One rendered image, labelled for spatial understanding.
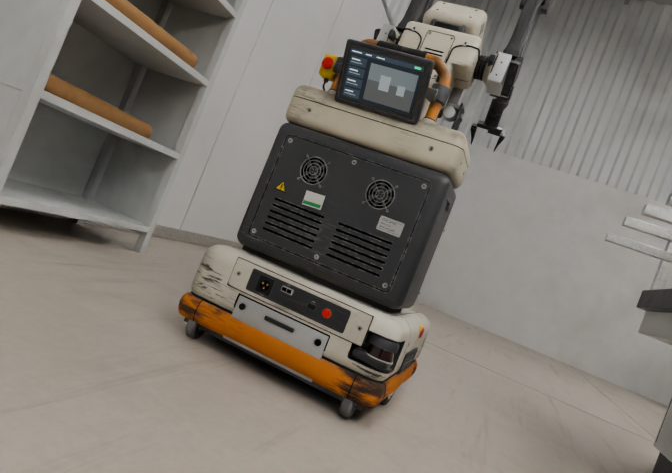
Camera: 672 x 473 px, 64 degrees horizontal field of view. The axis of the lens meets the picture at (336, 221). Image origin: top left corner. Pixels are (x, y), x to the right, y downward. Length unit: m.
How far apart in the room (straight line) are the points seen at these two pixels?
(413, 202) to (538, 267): 6.33
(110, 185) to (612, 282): 6.42
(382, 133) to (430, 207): 0.25
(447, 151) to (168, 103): 1.73
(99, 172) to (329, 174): 1.67
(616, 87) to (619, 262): 2.38
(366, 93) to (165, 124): 1.50
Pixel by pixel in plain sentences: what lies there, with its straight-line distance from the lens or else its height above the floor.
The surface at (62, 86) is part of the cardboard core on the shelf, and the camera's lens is 2.31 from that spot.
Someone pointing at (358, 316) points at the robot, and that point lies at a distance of 1.38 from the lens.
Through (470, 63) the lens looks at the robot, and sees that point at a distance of 1.94.
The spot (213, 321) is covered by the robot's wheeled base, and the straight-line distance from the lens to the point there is 1.53.
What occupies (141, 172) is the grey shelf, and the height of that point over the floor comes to 0.36.
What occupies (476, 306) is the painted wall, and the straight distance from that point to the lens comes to 7.70.
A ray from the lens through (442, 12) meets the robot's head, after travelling 2.09.
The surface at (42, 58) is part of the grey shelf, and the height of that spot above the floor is 0.61.
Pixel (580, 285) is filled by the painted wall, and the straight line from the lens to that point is 7.78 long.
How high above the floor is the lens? 0.42
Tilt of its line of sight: 2 degrees up
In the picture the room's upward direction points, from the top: 22 degrees clockwise
